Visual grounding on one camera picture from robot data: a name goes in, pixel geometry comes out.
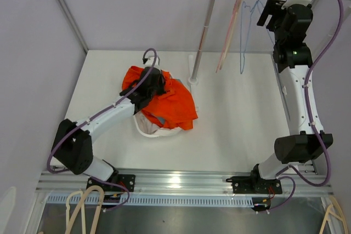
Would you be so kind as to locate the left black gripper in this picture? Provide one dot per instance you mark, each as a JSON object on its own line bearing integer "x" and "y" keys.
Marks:
{"x": 161, "y": 81}

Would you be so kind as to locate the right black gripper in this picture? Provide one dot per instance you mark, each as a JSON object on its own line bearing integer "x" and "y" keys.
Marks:
{"x": 273, "y": 8}

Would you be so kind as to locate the orange t-shirt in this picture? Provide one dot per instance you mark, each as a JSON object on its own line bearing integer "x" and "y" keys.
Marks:
{"x": 188, "y": 110}

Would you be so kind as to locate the grey-blue t-shirt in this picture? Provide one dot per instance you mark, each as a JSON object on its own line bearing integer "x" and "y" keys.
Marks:
{"x": 168, "y": 106}

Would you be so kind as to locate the beige wooden hanger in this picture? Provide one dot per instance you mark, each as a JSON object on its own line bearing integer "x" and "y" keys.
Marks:
{"x": 230, "y": 25}

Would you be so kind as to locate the green and white t-shirt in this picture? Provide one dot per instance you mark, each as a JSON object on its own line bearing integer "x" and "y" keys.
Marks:
{"x": 156, "y": 130}

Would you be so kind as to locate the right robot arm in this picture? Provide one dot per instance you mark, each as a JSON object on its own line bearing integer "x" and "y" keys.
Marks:
{"x": 292, "y": 60}

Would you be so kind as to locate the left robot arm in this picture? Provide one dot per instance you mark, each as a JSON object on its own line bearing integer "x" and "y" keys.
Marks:
{"x": 73, "y": 143}

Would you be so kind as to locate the beige hanger lower right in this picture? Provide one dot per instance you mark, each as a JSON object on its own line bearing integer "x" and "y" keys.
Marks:
{"x": 334, "y": 220}

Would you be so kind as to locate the white perforated laundry basket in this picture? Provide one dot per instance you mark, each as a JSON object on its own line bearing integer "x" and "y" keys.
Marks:
{"x": 156, "y": 131}

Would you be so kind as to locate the beige hangers lower left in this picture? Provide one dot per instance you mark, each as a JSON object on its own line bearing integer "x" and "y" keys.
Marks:
{"x": 80, "y": 208}

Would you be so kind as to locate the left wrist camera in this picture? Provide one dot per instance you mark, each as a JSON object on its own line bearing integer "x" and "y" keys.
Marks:
{"x": 151, "y": 61}

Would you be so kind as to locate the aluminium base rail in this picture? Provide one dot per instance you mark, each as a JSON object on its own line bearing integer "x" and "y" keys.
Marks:
{"x": 173, "y": 188}

